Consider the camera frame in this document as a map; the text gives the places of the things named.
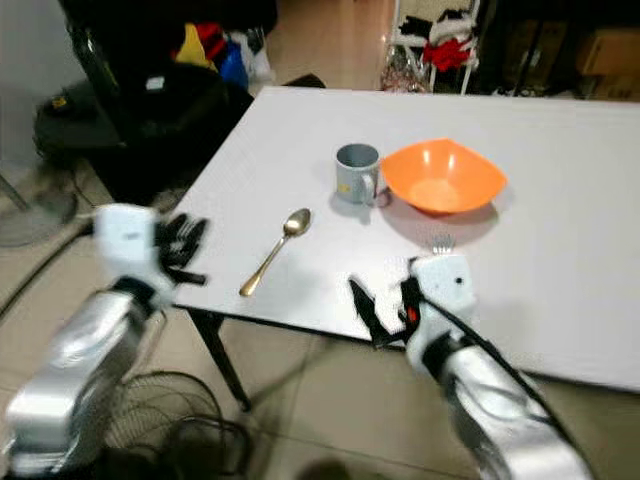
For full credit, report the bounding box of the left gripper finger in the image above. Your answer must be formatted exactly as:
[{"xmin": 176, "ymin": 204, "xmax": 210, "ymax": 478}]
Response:
[
  {"xmin": 184, "ymin": 218, "xmax": 211, "ymax": 269},
  {"xmin": 156, "ymin": 212, "xmax": 183, "ymax": 263}
]

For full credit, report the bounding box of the gold spoon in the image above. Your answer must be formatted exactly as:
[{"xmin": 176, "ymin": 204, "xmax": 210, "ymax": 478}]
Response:
[{"xmin": 239, "ymin": 208, "xmax": 314, "ymax": 299}]

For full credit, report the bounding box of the black table leg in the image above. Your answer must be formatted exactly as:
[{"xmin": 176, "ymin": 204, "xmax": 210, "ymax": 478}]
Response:
[{"xmin": 187, "ymin": 307, "xmax": 253, "ymax": 414}]

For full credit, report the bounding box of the orange plastic bowl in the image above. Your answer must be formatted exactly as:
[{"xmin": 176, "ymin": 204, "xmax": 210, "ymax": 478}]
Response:
[{"xmin": 379, "ymin": 137, "xmax": 509, "ymax": 217}]

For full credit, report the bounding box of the grey mug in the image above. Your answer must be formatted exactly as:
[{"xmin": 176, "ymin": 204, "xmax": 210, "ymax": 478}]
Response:
[{"xmin": 335, "ymin": 142, "xmax": 384, "ymax": 207}]

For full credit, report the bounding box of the black office chair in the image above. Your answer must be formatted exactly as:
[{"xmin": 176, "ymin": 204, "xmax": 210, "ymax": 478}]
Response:
[{"xmin": 80, "ymin": 66, "xmax": 327, "ymax": 206}]

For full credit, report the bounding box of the black floor fan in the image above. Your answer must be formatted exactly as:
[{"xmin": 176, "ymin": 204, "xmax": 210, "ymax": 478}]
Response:
[{"xmin": 102, "ymin": 370, "xmax": 258, "ymax": 480}]

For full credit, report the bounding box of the black round side table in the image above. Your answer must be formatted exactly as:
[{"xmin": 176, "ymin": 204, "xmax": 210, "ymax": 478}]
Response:
[{"xmin": 34, "ymin": 84, "xmax": 113, "ymax": 143}]

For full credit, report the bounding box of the blue bag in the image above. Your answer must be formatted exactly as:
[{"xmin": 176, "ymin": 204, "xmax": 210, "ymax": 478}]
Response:
[{"xmin": 217, "ymin": 42, "xmax": 250, "ymax": 92}]

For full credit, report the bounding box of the yellow cloth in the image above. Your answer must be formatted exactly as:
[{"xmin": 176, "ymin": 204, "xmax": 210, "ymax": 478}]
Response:
[{"xmin": 174, "ymin": 21, "xmax": 213, "ymax": 71}]

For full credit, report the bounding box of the red cloth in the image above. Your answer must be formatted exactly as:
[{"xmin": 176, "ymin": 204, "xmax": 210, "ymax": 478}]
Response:
[{"xmin": 198, "ymin": 21, "xmax": 233, "ymax": 61}]

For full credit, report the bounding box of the white drying rack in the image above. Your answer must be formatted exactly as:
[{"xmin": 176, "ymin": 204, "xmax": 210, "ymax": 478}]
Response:
[{"xmin": 386, "ymin": 0, "xmax": 483, "ymax": 96}]

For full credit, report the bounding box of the red garment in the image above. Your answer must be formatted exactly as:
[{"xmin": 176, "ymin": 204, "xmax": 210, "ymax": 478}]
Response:
[{"xmin": 421, "ymin": 34, "xmax": 477, "ymax": 73}]

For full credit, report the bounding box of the black shelf unit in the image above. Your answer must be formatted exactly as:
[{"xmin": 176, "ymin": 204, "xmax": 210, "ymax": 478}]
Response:
[{"xmin": 478, "ymin": 0, "xmax": 640, "ymax": 102}]

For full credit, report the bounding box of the brown cardboard box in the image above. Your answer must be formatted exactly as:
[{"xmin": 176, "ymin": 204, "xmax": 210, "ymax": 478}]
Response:
[{"xmin": 584, "ymin": 27, "xmax": 640, "ymax": 81}]

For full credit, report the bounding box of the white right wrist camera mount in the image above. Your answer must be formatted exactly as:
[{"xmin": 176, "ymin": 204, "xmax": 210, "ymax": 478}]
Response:
[{"xmin": 410, "ymin": 252, "xmax": 475, "ymax": 338}]

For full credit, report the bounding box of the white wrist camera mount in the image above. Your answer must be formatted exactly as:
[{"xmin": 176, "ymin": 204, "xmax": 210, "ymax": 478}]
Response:
[
  {"xmin": 91, "ymin": 202, "xmax": 163, "ymax": 298},
  {"xmin": 410, "ymin": 252, "xmax": 475, "ymax": 338}
]

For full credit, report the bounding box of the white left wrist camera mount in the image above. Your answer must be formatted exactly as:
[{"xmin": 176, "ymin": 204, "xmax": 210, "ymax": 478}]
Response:
[{"xmin": 91, "ymin": 202, "xmax": 163, "ymax": 298}]

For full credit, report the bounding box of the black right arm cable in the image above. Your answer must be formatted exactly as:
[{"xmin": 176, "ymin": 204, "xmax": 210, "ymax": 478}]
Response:
[{"xmin": 442, "ymin": 298, "xmax": 563, "ymax": 425}]

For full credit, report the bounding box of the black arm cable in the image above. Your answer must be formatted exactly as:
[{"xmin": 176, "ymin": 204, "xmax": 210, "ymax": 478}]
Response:
[
  {"xmin": 0, "ymin": 262, "xmax": 103, "ymax": 323},
  {"xmin": 442, "ymin": 298, "xmax": 563, "ymax": 425}
]

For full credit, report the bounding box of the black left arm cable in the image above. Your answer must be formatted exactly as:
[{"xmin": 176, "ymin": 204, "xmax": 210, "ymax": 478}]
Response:
[{"xmin": 0, "ymin": 262, "xmax": 103, "ymax": 323}]

